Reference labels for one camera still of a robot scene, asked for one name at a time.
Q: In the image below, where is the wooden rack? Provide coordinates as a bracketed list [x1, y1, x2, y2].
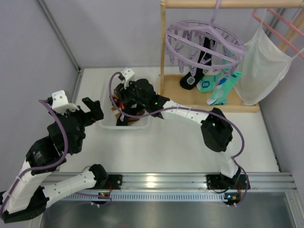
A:
[158, 0, 303, 113]

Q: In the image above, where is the red yellow argyle sock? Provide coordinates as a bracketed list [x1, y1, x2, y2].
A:
[112, 89, 125, 110]

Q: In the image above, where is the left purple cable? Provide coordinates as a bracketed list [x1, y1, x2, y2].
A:
[0, 99, 112, 216]

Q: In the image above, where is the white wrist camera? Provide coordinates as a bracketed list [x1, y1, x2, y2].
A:
[47, 90, 79, 115]
[118, 67, 135, 88]

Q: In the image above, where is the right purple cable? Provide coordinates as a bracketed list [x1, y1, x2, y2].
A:
[108, 72, 250, 205]

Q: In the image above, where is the pink clothes hanger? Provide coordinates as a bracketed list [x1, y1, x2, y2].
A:
[252, 8, 304, 59]

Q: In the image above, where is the white plastic basket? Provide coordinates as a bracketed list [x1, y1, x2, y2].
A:
[100, 78, 151, 130]

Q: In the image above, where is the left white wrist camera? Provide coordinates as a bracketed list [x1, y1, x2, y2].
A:
[47, 90, 79, 115]

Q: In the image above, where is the purple round clip hanger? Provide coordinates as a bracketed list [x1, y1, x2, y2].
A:
[165, 0, 246, 76]

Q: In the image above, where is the purple cable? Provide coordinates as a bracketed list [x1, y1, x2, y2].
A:
[0, 99, 112, 216]
[108, 72, 250, 205]

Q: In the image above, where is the aluminium mounting rail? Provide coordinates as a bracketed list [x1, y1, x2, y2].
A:
[42, 172, 295, 190]

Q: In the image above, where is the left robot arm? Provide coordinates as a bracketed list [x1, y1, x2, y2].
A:
[0, 95, 108, 223]

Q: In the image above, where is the grey slotted cable duct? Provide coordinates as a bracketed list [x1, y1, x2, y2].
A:
[64, 191, 239, 202]

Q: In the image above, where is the white mesh laundry bag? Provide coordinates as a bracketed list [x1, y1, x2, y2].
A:
[234, 26, 293, 106]

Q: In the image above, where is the black sport sock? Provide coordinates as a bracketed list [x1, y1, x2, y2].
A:
[116, 104, 144, 126]
[180, 35, 216, 90]

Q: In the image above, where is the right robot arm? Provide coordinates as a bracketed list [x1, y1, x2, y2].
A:
[114, 79, 250, 192]

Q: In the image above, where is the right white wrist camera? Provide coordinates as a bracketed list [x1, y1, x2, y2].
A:
[118, 67, 135, 88]

